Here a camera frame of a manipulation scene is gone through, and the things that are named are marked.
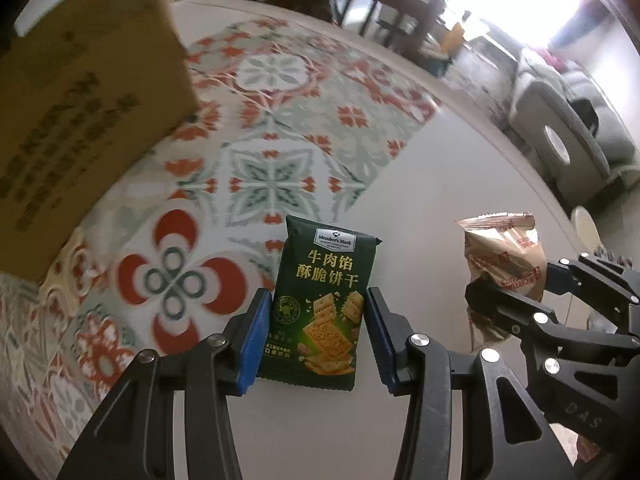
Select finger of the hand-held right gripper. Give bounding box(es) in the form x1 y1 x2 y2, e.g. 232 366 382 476
542 252 640 311
465 279 640 363

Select grey sofa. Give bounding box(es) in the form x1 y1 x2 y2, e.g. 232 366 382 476
510 45 640 181

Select white round cushion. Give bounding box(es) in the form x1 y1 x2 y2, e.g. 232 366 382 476
542 124 572 165

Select dark cloth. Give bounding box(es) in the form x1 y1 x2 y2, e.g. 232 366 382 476
570 97 601 131

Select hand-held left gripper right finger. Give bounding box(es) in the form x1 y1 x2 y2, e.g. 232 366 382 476
366 286 576 480

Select cream round stool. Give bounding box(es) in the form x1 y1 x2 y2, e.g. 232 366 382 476
570 205 601 256

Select brown cardboard box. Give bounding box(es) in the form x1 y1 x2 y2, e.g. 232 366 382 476
0 0 201 286

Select floral patterned table mat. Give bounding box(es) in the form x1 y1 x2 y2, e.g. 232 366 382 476
0 15 443 441

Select dark green cracker packet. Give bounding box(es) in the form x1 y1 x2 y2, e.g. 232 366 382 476
256 215 383 392

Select dark wooden chair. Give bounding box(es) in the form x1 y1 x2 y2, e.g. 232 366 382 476
265 0 446 61

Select beige red snack packet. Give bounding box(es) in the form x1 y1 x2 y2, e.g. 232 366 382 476
456 214 547 356

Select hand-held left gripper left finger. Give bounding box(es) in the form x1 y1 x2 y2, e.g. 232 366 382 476
57 287 273 480

